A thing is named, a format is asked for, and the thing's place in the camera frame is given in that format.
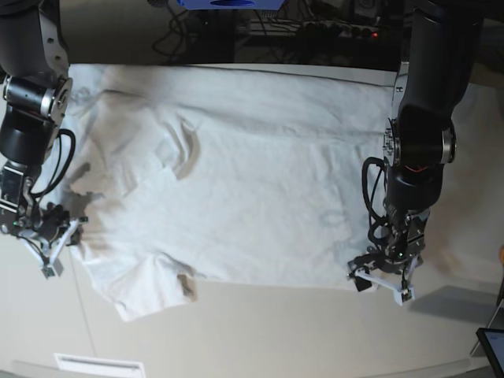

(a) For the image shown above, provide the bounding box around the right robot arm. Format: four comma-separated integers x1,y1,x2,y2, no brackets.
1,1,76,254

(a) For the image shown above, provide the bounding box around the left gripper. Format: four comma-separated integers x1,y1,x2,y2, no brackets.
350,247,423,292

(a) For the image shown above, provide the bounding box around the power strip with red light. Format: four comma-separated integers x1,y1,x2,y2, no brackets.
339,26,384,41

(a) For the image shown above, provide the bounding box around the white paper label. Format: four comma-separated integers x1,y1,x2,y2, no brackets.
54,353,146,378

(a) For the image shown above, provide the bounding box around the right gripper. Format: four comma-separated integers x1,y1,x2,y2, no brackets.
15,202,81,256

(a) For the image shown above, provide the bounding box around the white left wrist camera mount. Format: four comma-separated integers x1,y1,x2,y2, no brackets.
347,262,415,306

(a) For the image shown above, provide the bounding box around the blue box overhead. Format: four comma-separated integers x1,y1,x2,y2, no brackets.
177,0,284,10

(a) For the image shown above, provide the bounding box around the tablet with dark frame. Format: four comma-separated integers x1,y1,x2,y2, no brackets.
476,328,503,378

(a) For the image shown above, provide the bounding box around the white T-shirt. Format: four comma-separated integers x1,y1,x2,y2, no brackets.
52,65,392,321

